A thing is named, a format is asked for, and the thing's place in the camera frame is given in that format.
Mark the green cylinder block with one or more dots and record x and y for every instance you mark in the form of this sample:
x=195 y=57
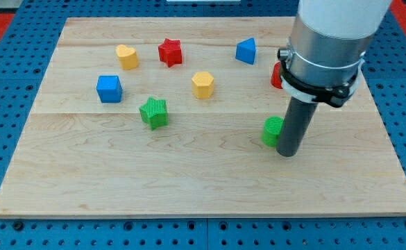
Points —
x=271 y=130

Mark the yellow hexagon block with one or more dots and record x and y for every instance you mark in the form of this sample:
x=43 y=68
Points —
x=202 y=85

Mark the green star block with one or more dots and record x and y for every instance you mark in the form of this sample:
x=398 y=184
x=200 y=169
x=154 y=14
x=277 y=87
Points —
x=154 y=113

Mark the red star block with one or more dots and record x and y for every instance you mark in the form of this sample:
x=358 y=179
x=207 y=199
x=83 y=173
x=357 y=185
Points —
x=170 y=52

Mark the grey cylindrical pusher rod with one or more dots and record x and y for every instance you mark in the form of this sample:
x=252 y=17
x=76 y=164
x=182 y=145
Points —
x=296 y=121

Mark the red block behind arm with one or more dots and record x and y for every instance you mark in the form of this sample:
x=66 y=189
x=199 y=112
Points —
x=275 y=77

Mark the blue triangle block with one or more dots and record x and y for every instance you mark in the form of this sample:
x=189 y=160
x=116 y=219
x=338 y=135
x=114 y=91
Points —
x=246 y=51

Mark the blue cube block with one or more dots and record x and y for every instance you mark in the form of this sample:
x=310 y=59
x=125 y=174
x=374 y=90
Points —
x=109 y=89

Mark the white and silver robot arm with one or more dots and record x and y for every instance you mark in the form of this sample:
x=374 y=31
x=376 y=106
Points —
x=330 y=37

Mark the light wooden board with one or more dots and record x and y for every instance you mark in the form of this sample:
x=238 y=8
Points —
x=79 y=158

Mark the yellow heart block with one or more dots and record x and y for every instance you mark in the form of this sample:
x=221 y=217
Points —
x=127 y=57

